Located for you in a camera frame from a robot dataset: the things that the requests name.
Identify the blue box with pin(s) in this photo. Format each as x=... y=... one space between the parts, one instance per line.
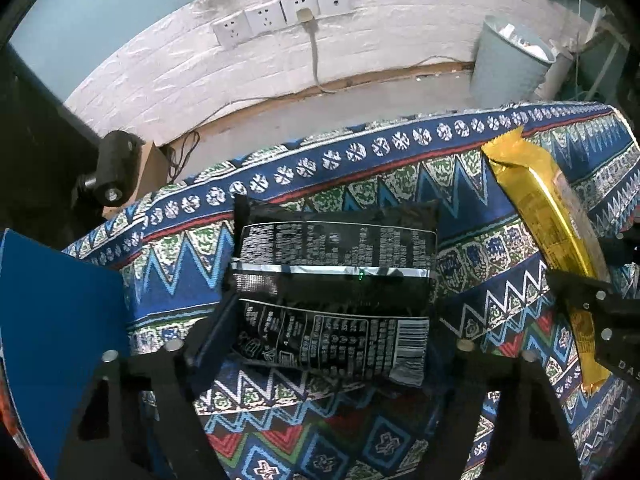
x=55 y=340

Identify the black cylinder fixture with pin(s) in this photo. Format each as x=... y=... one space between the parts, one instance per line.
x=117 y=165

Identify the white wall socket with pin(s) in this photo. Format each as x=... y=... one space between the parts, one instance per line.
x=292 y=4
x=334 y=1
x=264 y=19
x=230 y=31

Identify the grey trash bin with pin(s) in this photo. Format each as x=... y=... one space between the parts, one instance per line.
x=505 y=70

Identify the cardboard box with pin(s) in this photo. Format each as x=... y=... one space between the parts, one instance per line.
x=150 y=170

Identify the black snack packet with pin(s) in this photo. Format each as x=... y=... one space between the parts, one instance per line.
x=330 y=280

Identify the long gold snack packet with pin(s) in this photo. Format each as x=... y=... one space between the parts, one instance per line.
x=545 y=210

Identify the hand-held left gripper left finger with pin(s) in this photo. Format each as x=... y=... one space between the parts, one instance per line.
x=215 y=335

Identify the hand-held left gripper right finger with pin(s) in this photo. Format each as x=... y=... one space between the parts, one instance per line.
x=465 y=370

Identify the patterned blue tablecloth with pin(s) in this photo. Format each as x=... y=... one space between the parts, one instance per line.
x=380 y=185

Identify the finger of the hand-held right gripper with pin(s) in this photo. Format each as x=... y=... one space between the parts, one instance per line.
x=585 y=310
x=622 y=250

